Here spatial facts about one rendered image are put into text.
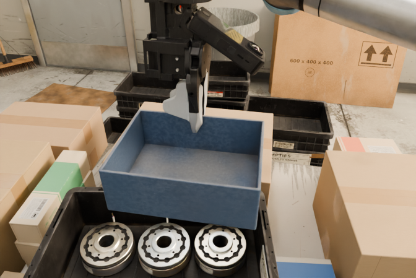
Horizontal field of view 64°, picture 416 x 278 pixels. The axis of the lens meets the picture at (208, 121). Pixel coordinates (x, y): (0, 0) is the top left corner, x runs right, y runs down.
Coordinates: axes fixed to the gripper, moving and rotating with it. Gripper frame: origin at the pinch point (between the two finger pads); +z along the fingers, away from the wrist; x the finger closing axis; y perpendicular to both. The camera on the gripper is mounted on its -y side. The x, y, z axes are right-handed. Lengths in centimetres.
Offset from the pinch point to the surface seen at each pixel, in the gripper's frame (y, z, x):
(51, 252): 24.0, 22.6, 11.0
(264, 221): -12.0, 20.7, -2.1
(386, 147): -44, 24, -41
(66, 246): 24.8, 26.5, 6.4
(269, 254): -13.2, 19.9, 5.8
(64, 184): 33.3, 24.2, -7.5
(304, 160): -30, 62, -86
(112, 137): 76, 78, -108
